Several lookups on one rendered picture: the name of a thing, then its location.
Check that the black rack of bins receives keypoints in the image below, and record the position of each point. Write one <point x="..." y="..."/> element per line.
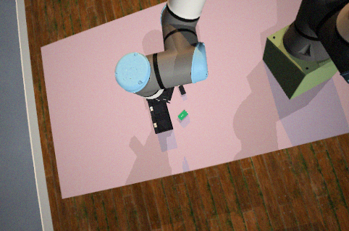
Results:
<point x="160" y="116"/>

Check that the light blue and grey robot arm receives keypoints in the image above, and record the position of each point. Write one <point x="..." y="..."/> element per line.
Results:
<point x="183" y="60"/>

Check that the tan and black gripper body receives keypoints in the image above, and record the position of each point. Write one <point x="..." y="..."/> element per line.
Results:
<point x="167" y="96"/>

